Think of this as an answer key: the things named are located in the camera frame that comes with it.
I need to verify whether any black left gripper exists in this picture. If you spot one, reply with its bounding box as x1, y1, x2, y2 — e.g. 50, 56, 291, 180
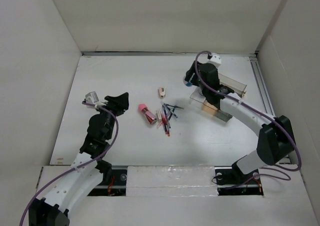
94, 92, 128, 140

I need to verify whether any white eraser box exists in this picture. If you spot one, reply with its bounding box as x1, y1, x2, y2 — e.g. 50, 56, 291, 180
156, 109, 163, 122

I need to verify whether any pink red gel pen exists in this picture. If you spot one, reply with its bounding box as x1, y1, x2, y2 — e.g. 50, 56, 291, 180
156, 108, 167, 131

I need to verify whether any blue ballpoint pen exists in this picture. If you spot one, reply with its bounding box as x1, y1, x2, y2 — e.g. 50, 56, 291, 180
162, 105, 171, 137

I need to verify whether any teal gel pen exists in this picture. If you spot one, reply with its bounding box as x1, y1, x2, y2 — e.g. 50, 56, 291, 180
163, 103, 178, 119

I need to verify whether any dark blue gel pen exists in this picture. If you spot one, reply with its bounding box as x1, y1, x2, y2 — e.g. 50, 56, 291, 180
163, 103, 185, 110

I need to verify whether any black gel pen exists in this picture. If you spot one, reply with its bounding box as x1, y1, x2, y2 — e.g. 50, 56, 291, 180
166, 105, 177, 119

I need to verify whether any blue white round tub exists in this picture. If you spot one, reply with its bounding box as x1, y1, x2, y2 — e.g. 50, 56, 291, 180
184, 81, 192, 87

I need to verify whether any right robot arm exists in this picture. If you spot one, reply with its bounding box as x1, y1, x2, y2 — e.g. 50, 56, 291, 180
184, 60, 297, 188

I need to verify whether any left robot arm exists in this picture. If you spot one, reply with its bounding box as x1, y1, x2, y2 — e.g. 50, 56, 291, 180
24, 91, 129, 226

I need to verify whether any clear desk organizer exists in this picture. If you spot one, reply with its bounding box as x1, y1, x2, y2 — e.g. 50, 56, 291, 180
189, 72, 248, 123

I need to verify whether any orange red pen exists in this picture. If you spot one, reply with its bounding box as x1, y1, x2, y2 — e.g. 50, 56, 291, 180
165, 119, 171, 137

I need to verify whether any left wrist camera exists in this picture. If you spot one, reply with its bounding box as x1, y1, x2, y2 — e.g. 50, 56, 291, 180
84, 91, 100, 106

